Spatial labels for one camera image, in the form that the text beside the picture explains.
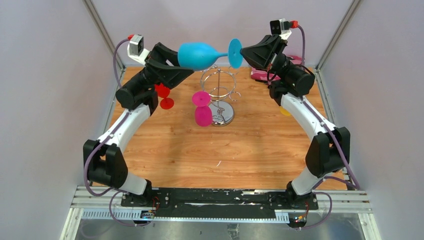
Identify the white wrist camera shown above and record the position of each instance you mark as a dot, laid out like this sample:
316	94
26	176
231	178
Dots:
136	50
281	27

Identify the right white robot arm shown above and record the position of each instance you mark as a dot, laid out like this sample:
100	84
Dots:
290	83

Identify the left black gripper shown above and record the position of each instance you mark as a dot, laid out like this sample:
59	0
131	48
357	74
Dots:
169	76

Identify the red plastic wine glass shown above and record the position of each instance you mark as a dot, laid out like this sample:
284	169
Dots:
163	92

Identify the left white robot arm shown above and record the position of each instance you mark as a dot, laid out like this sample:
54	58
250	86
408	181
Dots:
104	165

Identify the pink plastic wine glass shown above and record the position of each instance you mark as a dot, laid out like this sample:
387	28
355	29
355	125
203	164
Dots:
203	114

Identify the aluminium frame rail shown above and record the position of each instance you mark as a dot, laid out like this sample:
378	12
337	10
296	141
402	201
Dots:
342	215

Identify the chrome wire glass rack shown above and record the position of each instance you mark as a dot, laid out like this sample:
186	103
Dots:
222	110

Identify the blue plastic wine glass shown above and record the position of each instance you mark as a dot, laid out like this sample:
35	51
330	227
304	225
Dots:
200	56

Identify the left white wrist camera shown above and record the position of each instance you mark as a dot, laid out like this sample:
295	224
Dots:
136	50

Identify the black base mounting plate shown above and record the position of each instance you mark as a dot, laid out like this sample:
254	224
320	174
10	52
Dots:
215	203

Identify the yellow plastic wine glass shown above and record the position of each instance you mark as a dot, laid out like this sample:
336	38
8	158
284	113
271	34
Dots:
284	112

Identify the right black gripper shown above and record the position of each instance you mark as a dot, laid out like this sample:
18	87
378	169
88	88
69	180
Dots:
262	54

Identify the pink camouflage folded cloth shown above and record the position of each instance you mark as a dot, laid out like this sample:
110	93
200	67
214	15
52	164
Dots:
261	75

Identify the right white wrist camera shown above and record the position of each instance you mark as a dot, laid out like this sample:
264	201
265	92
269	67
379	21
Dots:
281	27

